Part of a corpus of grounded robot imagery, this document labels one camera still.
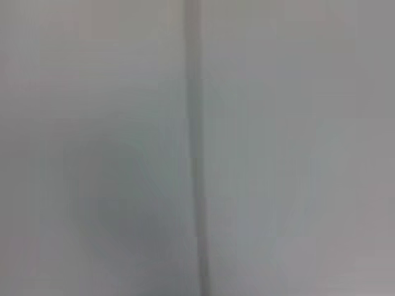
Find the white backdrop panel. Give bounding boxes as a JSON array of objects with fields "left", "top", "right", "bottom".
[{"left": 200, "top": 0, "right": 395, "bottom": 296}]

